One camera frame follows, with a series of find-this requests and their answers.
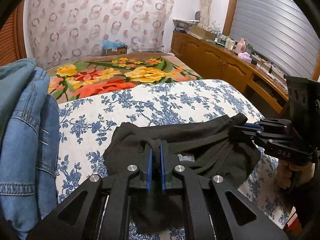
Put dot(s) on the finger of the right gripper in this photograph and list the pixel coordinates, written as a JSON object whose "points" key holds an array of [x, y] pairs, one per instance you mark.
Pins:
{"points": [[253, 126], [247, 132]]}

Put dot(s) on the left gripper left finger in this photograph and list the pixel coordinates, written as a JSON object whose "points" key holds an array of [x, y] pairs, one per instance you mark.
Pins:
{"points": [[99, 207]]}

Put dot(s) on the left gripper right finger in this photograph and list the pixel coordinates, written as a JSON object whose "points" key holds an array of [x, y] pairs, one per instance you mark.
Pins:
{"points": [[212, 207]]}

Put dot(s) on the black pants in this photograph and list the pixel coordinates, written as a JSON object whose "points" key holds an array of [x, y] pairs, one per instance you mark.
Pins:
{"points": [[209, 148]]}

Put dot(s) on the right hand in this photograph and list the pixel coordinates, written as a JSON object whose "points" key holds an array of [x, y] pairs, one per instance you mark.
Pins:
{"points": [[290, 175]]}

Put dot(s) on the long wooden sideboard cabinet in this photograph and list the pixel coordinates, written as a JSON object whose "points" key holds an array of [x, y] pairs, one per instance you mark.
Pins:
{"points": [[215, 62]]}

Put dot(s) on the pink tissue pack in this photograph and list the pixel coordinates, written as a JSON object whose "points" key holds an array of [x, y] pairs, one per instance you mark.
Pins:
{"points": [[245, 57]]}

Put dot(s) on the blue floral white bedspread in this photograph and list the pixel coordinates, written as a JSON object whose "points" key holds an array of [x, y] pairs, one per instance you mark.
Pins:
{"points": [[87, 125]]}

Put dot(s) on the pink bottle on sideboard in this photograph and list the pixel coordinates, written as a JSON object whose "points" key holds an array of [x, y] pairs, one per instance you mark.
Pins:
{"points": [[240, 46]]}

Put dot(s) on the grey window roller blind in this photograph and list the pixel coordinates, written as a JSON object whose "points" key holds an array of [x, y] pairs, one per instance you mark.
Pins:
{"points": [[280, 31]]}

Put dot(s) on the brown cardboard box on sideboard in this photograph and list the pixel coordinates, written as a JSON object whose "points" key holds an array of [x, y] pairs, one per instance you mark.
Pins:
{"points": [[201, 33]]}

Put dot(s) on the folded blue jeans stack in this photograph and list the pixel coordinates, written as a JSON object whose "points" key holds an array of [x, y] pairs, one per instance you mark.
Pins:
{"points": [[29, 146]]}

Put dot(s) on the colourful flower blanket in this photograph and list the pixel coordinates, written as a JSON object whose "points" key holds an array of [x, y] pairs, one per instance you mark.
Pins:
{"points": [[99, 75]]}

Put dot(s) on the cardboard box with blue bag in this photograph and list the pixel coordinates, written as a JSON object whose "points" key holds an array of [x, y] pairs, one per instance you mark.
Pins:
{"points": [[110, 48]]}

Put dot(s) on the wooden louvred wardrobe door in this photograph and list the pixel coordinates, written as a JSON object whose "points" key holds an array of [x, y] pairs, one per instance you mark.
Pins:
{"points": [[12, 46]]}

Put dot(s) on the patterned sheer curtain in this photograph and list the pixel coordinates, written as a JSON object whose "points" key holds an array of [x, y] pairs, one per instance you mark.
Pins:
{"points": [[62, 31]]}

